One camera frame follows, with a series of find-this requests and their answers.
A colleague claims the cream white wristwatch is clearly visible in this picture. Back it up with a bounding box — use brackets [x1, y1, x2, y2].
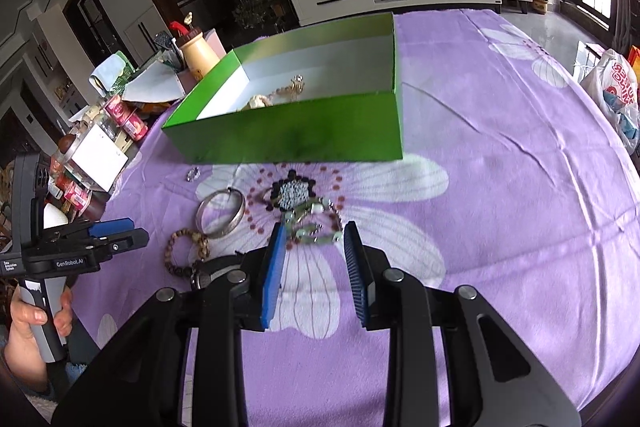
[242, 94, 273, 110]

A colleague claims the yellow bear bottle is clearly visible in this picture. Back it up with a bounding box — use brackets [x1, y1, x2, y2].
[169, 12, 220, 81]

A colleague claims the purple floral tablecloth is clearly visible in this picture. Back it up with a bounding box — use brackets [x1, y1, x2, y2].
[74, 10, 639, 407]

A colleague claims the pink snack can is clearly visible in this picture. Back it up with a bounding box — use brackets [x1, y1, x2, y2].
[104, 94, 149, 142]

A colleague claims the pen holder with pens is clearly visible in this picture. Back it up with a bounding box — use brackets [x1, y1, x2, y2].
[153, 31, 186, 72]

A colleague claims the silver bangle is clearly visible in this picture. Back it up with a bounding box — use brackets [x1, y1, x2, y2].
[194, 187, 246, 239]

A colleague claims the white card box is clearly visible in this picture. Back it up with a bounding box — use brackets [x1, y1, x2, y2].
[58, 124, 128, 192]

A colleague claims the dark leafy floor plant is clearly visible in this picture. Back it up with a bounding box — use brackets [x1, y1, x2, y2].
[233, 0, 286, 34]

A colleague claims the white paper sheet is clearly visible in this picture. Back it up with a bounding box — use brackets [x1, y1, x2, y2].
[122, 61, 186, 104]

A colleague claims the brown wooden bead bracelet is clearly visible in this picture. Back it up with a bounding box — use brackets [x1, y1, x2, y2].
[162, 226, 212, 281]

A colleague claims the green jade bracelet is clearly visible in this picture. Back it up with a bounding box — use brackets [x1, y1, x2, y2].
[280, 197, 346, 249]

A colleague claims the green cardboard box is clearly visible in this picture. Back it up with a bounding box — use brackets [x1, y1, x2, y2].
[162, 13, 402, 165]

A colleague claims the person left hand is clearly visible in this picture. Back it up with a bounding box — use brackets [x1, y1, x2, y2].
[3, 286, 55, 400]

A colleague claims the white plastic shopping bag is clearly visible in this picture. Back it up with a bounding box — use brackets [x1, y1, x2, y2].
[580, 49, 639, 155]

